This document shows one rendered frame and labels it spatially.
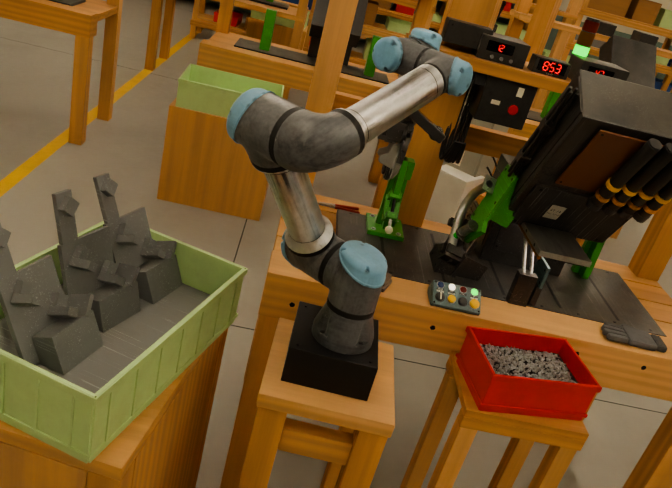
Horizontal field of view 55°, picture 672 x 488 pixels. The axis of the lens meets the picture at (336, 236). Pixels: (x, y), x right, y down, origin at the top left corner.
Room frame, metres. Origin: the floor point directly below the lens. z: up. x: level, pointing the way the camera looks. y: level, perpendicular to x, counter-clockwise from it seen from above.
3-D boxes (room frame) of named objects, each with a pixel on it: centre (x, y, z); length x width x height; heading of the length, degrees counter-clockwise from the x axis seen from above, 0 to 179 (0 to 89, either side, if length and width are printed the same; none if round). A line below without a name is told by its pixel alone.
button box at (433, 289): (1.71, -0.39, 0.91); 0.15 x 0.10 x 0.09; 96
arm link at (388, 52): (1.48, -0.04, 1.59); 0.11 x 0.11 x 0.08; 56
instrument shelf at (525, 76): (2.29, -0.52, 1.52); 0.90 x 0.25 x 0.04; 96
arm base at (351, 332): (1.32, -0.08, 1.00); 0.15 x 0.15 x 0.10
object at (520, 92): (2.22, -0.42, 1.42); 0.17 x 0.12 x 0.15; 96
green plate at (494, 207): (1.96, -0.48, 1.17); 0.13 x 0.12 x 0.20; 96
